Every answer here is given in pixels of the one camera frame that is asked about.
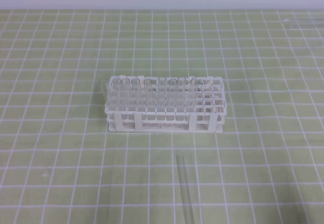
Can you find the green checkered tablecloth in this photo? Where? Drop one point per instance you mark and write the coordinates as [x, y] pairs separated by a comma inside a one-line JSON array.
[[61, 164]]

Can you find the white plastic test tube rack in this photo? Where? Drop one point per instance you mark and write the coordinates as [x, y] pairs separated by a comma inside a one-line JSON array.
[[126, 110]]

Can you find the clear glass test tube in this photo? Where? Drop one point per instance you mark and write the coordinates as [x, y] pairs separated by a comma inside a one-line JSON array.
[[185, 189]]

